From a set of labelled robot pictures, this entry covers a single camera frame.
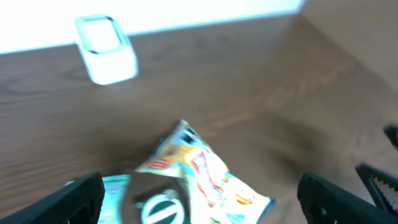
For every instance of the teal wet wipes pack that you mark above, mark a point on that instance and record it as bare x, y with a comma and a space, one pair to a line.
115, 187

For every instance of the green square box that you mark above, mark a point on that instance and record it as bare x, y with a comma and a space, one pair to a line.
151, 198

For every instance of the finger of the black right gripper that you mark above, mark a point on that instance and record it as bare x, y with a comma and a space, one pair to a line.
391, 133
381, 186

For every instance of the white barcode scanner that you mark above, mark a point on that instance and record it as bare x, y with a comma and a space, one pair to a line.
107, 53

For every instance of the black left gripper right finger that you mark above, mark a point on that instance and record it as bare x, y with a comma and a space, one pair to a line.
323, 202

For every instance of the yellow snack bag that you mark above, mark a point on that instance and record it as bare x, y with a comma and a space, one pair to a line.
214, 194

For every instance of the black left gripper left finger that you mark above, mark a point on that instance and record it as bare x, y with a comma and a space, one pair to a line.
77, 202

